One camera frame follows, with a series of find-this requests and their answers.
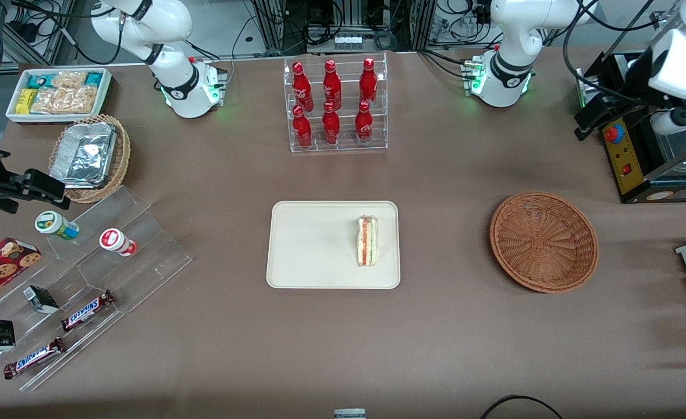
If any clear acrylic bottle rack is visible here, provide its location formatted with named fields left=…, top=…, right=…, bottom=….
left=283, top=52, right=389, bottom=154

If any cream rectangular tray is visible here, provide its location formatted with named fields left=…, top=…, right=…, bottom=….
left=266, top=200, right=401, bottom=290

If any light wicker basket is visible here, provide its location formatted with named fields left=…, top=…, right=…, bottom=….
left=49, top=114, right=131, bottom=204

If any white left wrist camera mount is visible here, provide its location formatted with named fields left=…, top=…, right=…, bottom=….
left=650, top=102, right=686, bottom=136

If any brown wicker basket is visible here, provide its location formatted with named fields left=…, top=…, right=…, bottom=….
left=489, top=191, right=599, bottom=294

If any triangular sandwich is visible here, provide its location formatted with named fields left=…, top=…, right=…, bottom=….
left=357, top=216, right=379, bottom=267

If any large clear cracker bag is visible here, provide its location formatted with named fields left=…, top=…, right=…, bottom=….
left=31, top=86, right=97, bottom=115

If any black cable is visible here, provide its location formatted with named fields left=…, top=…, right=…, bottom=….
left=481, top=395, right=563, bottom=419

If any red cola bottle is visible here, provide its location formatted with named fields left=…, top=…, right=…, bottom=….
left=322, top=102, right=341, bottom=146
left=292, top=62, right=314, bottom=112
left=359, top=57, right=378, bottom=105
left=323, top=59, right=342, bottom=111
left=292, top=105, right=313, bottom=150
left=355, top=100, right=374, bottom=145

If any red label yoghurt cup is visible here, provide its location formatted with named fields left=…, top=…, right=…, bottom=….
left=99, top=228, right=138, bottom=257

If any aluminium foil container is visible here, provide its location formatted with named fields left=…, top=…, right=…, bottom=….
left=50, top=122, right=118, bottom=190

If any clear acrylic stepped display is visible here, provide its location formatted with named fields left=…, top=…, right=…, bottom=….
left=0, top=185, right=193, bottom=392

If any small black box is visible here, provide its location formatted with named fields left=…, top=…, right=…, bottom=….
left=23, top=285, right=59, bottom=315

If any green label yoghurt cup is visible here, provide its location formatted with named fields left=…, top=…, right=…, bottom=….
left=34, top=211, right=80, bottom=242

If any black food warmer cabinet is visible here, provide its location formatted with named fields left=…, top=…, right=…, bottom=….
left=575, top=9, right=686, bottom=204

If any brown snickers bar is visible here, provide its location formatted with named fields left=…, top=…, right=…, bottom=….
left=61, top=289, right=115, bottom=333
left=3, top=336, right=67, bottom=380

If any steel warmer pan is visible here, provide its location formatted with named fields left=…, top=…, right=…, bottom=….
left=657, top=131, right=686, bottom=162

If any white snack bin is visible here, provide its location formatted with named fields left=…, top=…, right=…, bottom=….
left=5, top=68, right=113, bottom=126

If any small clear cracker bag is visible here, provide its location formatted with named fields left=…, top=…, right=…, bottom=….
left=52, top=71, right=88, bottom=90

